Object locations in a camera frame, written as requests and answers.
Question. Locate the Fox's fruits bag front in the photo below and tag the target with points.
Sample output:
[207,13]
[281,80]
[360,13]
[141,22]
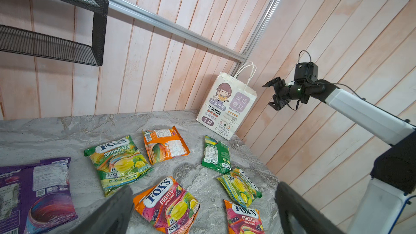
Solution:
[242,220]

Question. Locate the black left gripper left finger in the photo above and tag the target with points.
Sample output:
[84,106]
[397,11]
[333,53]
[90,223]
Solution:
[112,217]

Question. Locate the green Fox's spring tea bag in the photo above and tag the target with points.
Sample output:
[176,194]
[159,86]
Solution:
[118,163]

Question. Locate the small green candy bag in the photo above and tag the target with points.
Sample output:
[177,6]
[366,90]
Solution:
[216,155]

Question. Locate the purple Fox's berries candy bag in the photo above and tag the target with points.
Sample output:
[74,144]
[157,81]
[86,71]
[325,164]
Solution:
[35,198]

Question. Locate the white printed paper bag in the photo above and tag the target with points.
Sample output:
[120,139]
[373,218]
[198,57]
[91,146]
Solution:
[228,102]

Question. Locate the black mesh wall basket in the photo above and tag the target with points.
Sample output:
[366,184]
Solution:
[31,43]

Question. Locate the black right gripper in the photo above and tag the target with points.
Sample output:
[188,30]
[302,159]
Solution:
[297,91]

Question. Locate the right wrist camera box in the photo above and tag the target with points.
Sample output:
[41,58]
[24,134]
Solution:
[306,72]

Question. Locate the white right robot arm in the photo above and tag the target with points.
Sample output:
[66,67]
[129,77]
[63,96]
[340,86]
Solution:
[358,164]

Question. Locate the fox's fruits bag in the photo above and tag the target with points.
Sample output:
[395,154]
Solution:
[242,220]
[168,207]

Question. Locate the orange candy bag back side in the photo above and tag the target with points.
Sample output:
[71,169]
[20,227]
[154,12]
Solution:
[165,144]

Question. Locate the yellow green Fox's bag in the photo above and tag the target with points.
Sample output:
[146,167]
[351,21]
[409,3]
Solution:
[239,187]

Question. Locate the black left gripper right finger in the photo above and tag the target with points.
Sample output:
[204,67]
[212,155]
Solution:
[297,216]

